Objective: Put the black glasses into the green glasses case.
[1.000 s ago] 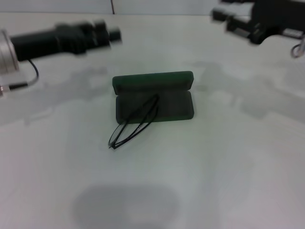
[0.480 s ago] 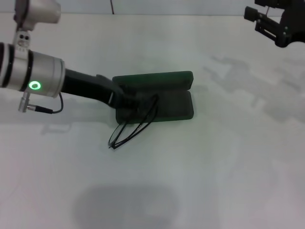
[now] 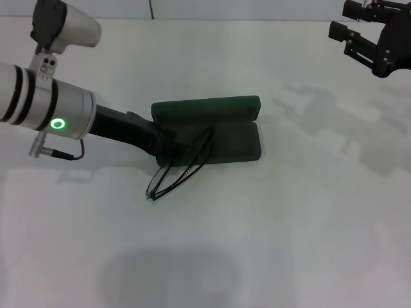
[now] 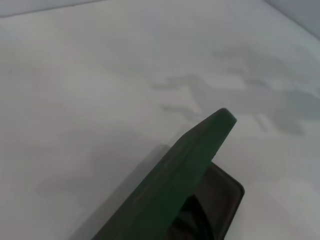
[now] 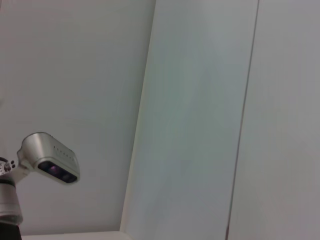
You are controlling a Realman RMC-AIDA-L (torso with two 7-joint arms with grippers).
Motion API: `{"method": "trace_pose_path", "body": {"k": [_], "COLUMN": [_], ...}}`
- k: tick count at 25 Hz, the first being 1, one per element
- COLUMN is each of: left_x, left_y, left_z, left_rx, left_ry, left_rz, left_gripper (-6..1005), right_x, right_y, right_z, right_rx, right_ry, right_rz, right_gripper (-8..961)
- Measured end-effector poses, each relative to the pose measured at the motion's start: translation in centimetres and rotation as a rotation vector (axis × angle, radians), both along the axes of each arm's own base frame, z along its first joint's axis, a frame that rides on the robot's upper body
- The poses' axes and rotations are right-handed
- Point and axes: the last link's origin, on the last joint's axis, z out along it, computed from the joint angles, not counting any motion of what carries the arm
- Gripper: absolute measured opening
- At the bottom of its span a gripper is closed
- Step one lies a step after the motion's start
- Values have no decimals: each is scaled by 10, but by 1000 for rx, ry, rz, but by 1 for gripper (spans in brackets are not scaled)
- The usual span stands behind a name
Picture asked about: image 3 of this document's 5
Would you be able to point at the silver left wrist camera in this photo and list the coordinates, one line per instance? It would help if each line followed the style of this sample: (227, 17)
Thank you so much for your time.
(77, 29)

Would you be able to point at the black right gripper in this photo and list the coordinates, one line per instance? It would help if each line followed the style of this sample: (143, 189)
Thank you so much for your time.
(398, 48)

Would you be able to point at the black glasses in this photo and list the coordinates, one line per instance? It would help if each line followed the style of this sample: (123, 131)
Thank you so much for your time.
(151, 194)

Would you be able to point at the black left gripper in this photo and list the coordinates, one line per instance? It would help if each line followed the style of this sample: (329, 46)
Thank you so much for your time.
(128, 128)

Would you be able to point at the green glasses case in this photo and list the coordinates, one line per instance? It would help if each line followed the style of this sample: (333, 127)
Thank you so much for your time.
(231, 141)

